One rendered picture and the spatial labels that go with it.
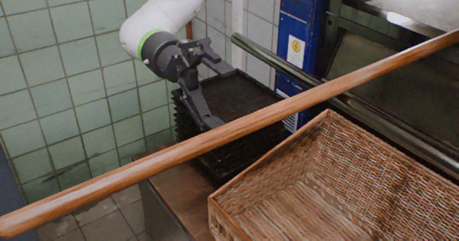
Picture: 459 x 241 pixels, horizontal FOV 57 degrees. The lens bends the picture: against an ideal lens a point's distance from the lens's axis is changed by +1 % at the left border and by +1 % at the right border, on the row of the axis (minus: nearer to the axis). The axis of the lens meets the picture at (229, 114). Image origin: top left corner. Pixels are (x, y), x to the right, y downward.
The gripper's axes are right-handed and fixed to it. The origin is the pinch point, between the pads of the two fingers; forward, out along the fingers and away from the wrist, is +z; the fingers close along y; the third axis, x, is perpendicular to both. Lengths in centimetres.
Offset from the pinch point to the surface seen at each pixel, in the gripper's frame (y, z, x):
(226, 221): 47.3, -10.8, -8.3
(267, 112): -2.1, 8.7, -2.6
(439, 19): 0, -2, -69
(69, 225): 119, -104, 20
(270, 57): 1.3, -12.1, -20.6
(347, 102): 1.3, 10.8, -20.6
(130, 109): 74, -115, -22
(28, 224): -0.4, 9.8, 36.2
